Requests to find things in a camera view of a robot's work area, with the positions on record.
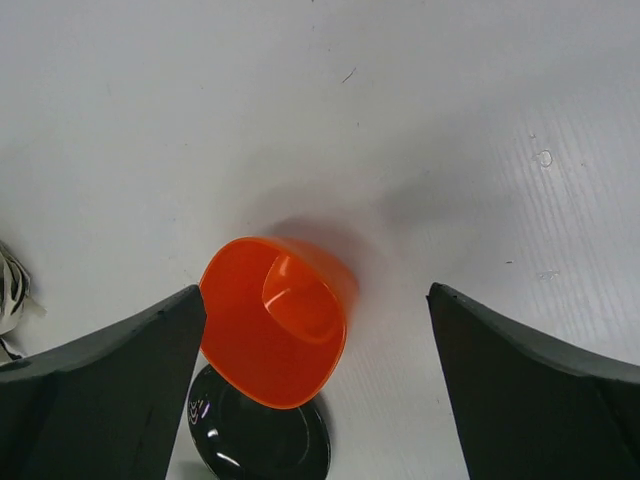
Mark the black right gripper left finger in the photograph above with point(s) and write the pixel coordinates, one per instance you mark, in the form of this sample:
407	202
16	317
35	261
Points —
106	405

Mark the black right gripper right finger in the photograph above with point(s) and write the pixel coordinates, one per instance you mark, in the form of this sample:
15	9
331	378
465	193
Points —
530	406

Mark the black white striped cloth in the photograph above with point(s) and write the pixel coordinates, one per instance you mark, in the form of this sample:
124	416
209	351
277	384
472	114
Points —
16	301

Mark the black round plate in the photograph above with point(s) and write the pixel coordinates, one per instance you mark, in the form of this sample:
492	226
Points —
239	438

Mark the orange plastic bowl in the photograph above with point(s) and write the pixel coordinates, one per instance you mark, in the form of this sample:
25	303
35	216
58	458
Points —
277	316

